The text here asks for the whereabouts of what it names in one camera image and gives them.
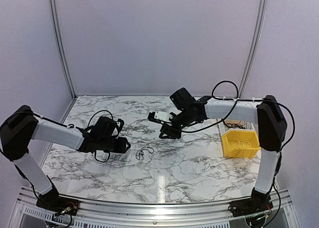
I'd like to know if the clear plastic bin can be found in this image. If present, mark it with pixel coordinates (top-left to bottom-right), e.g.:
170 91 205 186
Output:
218 119 255 134

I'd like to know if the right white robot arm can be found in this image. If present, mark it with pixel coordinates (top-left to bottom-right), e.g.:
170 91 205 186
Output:
154 88 288 212

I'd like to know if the white cable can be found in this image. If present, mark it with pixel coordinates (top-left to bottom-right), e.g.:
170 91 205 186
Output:
228 137 252 150

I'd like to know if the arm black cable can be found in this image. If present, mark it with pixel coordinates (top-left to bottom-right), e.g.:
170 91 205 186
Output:
67 110 119 163
181 80 296 154

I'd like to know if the left aluminium corner post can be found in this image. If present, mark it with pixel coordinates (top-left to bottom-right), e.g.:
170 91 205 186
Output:
49 0 77 100

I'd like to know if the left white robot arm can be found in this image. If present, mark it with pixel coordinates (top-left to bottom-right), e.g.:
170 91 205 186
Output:
0 105 131 211

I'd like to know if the small black cable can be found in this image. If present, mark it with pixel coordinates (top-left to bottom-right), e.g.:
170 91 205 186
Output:
135 146 155 161

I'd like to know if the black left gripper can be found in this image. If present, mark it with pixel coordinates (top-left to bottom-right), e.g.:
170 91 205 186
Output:
98 136 131 153

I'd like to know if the aluminium corner post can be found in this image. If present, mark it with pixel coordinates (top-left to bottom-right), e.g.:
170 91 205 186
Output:
239 0 267 98
49 0 77 100

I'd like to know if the yellow plastic bin near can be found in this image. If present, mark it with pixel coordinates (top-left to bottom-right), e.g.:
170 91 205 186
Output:
221 130 261 158

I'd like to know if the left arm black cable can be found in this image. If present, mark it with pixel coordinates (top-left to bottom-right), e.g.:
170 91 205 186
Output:
67 110 119 163

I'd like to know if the right aluminium corner post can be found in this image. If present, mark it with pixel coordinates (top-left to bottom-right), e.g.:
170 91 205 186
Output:
239 0 267 98

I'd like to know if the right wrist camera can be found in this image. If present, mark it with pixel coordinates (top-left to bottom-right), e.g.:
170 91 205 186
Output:
148 111 173 123

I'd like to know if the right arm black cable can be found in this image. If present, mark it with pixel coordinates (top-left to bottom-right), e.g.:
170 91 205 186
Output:
181 80 296 154

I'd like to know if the aluminium front rail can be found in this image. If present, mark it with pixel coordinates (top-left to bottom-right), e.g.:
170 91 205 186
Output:
8 187 299 228

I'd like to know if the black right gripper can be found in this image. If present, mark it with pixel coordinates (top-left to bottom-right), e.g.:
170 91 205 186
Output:
159 109 196 139

